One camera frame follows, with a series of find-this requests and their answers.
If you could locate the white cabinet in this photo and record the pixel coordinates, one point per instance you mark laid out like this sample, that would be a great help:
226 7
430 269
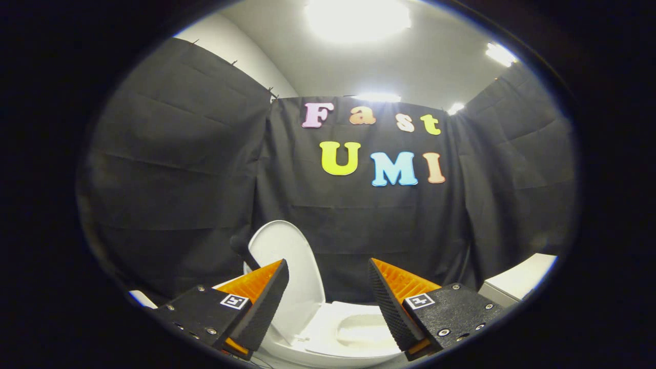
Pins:
517 279

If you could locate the black backdrop cloth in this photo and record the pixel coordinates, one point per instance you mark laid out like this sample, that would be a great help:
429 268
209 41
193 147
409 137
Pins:
359 230

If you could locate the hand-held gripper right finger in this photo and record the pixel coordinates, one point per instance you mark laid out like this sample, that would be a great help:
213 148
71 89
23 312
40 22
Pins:
390 307

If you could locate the white object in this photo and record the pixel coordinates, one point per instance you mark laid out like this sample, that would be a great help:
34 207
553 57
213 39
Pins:
142 299

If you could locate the small ceiling light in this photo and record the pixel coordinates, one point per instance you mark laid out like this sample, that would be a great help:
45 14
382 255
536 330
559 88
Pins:
377 97
455 108
500 54

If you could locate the large ceiling light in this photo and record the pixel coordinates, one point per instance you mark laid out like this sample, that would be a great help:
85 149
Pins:
357 19

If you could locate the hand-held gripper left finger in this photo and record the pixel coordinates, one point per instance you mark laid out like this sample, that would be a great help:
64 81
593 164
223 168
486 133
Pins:
266 302

